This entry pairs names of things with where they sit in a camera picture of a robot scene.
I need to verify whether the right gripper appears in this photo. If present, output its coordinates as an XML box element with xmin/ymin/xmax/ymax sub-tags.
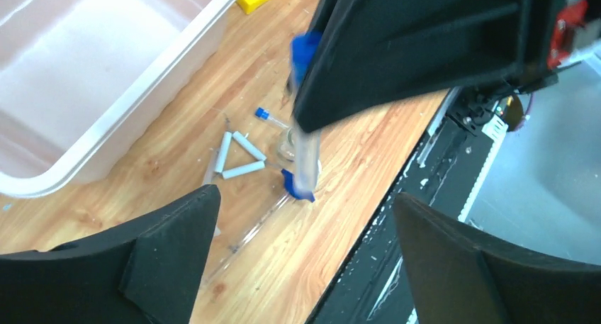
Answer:
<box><xmin>446</xmin><ymin>0</ymin><xmax>600</xmax><ymax>133</ymax></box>

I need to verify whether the pink plastic bin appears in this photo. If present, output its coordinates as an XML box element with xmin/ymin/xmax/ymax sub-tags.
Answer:
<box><xmin>1</xmin><ymin>0</ymin><xmax>236</xmax><ymax>199</ymax></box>

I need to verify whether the graduated cylinder blue base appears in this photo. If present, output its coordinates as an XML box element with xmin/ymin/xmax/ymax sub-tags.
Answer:
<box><xmin>201</xmin><ymin>167</ymin><xmax>315</xmax><ymax>287</ymax></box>

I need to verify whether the white clay triangle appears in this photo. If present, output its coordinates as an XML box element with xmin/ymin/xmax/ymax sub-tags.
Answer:
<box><xmin>206</xmin><ymin>111</ymin><xmax>283</xmax><ymax>184</ymax></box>

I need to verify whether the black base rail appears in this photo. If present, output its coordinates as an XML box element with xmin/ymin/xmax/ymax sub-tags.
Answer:
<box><xmin>308</xmin><ymin>88</ymin><xmax>523</xmax><ymax>323</ymax></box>

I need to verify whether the small glass beaker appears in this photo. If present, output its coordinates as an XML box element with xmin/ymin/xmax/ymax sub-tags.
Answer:
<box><xmin>276</xmin><ymin>128</ymin><xmax>296</xmax><ymax>162</ymax></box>

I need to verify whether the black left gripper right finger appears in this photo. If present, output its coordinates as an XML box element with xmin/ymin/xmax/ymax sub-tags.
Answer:
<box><xmin>393</xmin><ymin>193</ymin><xmax>600</xmax><ymax>323</ymax></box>

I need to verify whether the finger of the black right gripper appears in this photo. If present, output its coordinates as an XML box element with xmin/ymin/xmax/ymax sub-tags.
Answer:
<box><xmin>305</xmin><ymin>0</ymin><xmax>533</xmax><ymax>129</ymax></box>

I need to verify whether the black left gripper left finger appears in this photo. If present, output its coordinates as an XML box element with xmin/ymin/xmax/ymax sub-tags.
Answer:
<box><xmin>1</xmin><ymin>185</ymin><xmax>221</xmax><ymax>323</ymax></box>

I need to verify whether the blue capped tube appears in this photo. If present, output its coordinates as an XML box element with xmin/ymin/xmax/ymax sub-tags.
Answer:
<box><xmin>254</xmin><ymin>107</ymin><xmax>289</xmax><ymax>129</ymax></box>
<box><xmin>289</xmin><ymin>32</ymin><xmax>322</xmax><ymax>200</ymax></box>

